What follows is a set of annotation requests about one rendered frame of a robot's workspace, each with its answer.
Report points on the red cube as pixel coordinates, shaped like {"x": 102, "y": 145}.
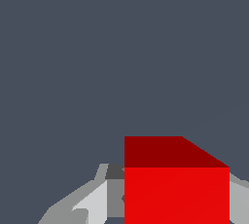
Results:
{"x": 176, "y": 192}

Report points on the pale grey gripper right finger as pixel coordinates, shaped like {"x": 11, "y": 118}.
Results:
{"x": 239, "y": 202}

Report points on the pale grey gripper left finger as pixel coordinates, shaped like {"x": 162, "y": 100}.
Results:
{"x": 97, "y": 198}

